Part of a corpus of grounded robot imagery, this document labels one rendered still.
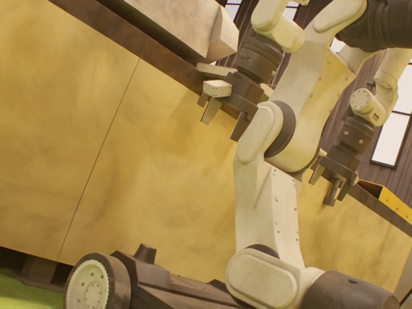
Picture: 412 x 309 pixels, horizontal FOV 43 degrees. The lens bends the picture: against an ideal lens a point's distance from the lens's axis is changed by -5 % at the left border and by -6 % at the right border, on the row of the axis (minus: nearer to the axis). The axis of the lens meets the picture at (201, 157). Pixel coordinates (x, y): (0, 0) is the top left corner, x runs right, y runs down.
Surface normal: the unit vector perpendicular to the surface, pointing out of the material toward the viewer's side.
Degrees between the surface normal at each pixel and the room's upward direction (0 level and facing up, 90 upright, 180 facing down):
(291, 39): 101
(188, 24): 80
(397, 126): 90
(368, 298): 52
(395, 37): 153
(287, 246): 48
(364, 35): 146
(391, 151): 90
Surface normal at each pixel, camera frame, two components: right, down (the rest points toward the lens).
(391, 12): -0.77, 0.05
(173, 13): 0.75, 0.06
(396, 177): -0.61, -0.32
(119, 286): 0.72, -0.39
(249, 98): 0.55, 0.36
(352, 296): -0.30, -0.78
